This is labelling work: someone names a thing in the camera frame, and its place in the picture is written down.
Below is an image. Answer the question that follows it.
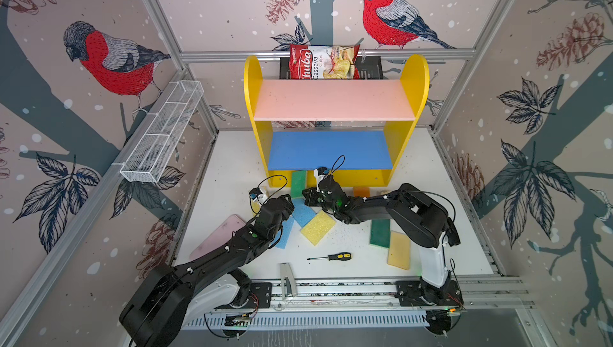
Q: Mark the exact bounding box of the pale yellow sponge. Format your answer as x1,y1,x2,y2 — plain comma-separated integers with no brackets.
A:
387,231,411,270

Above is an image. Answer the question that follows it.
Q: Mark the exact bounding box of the black yellow screwdriver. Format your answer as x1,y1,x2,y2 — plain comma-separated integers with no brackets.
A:
308,252,352,262

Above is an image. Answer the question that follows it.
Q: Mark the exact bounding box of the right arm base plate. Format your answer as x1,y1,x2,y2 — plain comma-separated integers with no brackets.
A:
395,277,464,307

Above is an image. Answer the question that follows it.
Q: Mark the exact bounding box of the blue sponge lower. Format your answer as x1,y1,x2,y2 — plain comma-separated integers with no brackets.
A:
273,216,295,250

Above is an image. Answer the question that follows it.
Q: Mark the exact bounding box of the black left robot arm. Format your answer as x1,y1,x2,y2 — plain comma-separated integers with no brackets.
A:
119,194,295,346

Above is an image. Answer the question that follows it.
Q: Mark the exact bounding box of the red cassava chips bag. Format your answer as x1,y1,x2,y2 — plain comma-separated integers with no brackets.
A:
289,44,360,80

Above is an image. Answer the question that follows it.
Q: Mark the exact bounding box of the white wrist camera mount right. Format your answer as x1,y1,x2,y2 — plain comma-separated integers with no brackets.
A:
314,166,330,182

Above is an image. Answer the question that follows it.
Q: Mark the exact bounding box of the blue sponge upper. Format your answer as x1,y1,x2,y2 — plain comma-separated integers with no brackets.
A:
292,198,316,228

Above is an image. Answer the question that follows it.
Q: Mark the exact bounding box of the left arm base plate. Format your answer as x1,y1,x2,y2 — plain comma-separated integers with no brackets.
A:
210,269,272,310

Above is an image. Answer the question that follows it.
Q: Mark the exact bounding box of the light green foam sponge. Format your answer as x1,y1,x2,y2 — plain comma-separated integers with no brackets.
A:
291,171,307,199

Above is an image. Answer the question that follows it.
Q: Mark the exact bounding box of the grey metal bracket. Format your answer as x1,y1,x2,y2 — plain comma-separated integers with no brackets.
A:
279,263,298,300

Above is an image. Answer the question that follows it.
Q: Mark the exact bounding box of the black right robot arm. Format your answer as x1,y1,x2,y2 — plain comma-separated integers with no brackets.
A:
302,175,461,290

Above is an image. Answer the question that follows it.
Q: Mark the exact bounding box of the white wire mesh basket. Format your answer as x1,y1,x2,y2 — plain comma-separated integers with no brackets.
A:
120,80,204,183

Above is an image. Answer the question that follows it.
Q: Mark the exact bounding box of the blue sponge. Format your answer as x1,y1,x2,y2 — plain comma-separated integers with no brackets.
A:
292,198,316,228
273,216,295,250

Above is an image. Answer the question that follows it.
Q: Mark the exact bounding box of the yellow cellulose sponge centre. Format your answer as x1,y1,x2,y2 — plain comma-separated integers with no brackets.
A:
301,211,336,246

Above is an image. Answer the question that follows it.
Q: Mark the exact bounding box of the dark green scouring sponge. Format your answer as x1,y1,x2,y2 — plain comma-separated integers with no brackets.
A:
369,219,390,249

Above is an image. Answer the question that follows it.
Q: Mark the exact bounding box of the aluminium rail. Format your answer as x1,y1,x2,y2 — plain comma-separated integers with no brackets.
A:
138,277,533,312

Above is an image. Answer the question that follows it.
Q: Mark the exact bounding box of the orange foam sponge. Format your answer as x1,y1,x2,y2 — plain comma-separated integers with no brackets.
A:
353,187,371,198

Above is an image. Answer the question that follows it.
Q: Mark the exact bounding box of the yellow wooden shelf unit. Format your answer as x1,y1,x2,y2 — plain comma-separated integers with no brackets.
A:
244,55,429,187

